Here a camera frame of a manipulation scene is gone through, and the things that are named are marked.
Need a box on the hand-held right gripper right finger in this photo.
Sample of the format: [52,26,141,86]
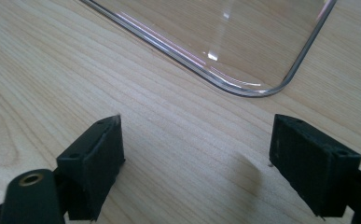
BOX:
[269,113,361,218]

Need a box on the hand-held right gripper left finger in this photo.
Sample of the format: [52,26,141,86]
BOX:
[56,114,126,222]

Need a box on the clear plastic tray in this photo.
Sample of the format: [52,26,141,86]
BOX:
[80,0,339,99]

